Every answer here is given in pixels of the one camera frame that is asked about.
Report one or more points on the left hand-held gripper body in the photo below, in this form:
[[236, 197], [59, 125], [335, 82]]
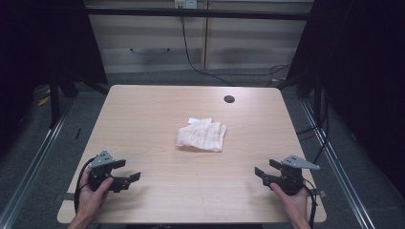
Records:
[[101, 159]]

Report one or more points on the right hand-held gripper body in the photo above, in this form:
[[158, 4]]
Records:
[[293, 178]]

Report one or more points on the white towel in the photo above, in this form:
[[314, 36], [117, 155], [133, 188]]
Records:
[[202, 136]]

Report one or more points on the person's right hand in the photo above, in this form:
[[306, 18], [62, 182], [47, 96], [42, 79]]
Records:
[[296, 205]]

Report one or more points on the person's left hand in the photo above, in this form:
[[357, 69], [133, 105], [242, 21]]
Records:
[[89, 202]]

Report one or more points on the grey tape strip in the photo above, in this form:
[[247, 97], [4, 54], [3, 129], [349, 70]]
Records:
[[321, 193], [68, 196]]

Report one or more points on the small black floor strip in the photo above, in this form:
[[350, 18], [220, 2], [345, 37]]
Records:
[[78, 133]]

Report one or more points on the black metal stand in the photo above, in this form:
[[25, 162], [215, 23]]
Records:
[[54, 101]]

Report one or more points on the round dark table grommet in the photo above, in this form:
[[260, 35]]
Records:
[[229, 99]]

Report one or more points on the yellow floor tape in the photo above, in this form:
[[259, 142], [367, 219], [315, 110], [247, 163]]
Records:
[[43, 100]]

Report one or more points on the black curtain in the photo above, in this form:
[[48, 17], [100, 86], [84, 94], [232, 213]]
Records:
[[366, 79], [38, 47]]

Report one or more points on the beige panelled cabinet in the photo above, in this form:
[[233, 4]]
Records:
[[254, 41]]

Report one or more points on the black horizontal bar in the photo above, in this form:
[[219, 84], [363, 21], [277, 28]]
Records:
[[197, 13]]

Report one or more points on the metal floor rail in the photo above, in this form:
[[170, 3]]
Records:
[[340, 171], [28, 171]]

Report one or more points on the white wall socket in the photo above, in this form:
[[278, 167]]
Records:
[[186, 4]]

